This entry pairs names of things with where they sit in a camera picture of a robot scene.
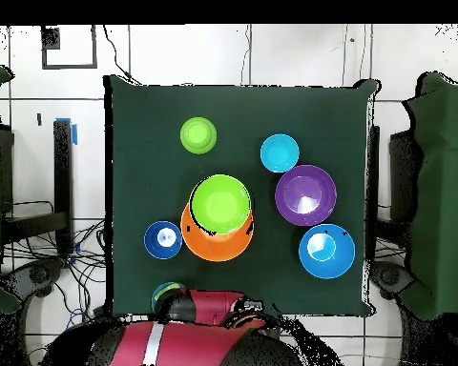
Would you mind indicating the large green bowl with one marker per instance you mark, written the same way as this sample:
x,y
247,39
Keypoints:
x,y
221,206

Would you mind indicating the large orange bowl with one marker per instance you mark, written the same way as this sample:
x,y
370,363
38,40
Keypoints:
x,y
217,249

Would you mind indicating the small green bowl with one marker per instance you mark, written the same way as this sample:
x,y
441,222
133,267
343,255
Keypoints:
x,y
198,135

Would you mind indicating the small dark blue bowl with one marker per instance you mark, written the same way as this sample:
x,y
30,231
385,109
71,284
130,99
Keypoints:
x,y
152,246

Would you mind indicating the translucent blue ridged bowl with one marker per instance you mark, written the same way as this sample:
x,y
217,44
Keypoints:
x,y
166,285

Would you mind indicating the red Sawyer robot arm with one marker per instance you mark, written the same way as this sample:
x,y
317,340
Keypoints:
x,y
191,343

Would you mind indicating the small light blue bowl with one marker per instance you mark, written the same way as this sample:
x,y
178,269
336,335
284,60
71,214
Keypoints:
x,y
279,152

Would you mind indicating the purple bowl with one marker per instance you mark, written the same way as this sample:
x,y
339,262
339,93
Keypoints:
x,y
305,183

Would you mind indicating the dark green tablecloth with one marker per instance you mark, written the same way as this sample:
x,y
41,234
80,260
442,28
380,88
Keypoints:
x,y
156,106

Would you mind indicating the large blue bowl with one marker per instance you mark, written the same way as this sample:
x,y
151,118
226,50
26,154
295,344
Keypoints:
x,y
339,263

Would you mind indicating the black metal stand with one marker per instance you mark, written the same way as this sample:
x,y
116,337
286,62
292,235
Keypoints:
x,y
63,183

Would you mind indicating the dark grey seat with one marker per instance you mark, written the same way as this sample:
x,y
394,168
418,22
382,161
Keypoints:
x,y
389,276

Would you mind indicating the black square floor frame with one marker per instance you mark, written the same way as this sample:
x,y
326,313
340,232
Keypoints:
x,y
68,66

